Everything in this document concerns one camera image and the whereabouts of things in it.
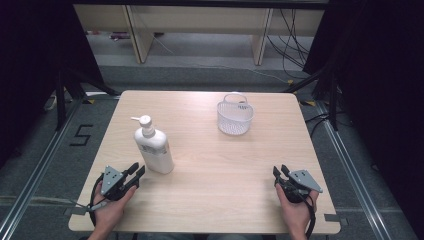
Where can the light wooden desk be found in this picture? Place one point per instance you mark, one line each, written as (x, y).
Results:
(200, 20)

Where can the person's right hand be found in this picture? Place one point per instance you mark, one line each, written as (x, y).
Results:
(298, 215)

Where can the white plastic basket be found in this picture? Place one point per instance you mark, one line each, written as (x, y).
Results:
(235, 120)

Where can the person's left hand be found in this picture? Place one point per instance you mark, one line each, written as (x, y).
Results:
(110, 213)

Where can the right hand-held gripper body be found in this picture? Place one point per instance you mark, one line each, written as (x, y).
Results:
(301, 180)

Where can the white pump bottle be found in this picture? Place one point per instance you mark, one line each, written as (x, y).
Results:
(155, 150)

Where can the aluminium floor rail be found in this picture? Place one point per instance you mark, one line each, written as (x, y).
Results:
(353, 180)
(40, 166)

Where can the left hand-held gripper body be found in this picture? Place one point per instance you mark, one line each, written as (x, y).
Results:
(111, 180)

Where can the black curtain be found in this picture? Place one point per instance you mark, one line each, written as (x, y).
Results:
(33, 66)
(383, 83)

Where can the black tape piece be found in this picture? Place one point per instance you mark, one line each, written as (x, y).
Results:
(335, 218)
(75, 211)

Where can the black metal stand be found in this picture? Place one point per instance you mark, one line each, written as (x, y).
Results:
(333, 100)
(60, 100)

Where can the yellow tape piece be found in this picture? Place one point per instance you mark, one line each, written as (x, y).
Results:
(308, 103)
(89, 101)

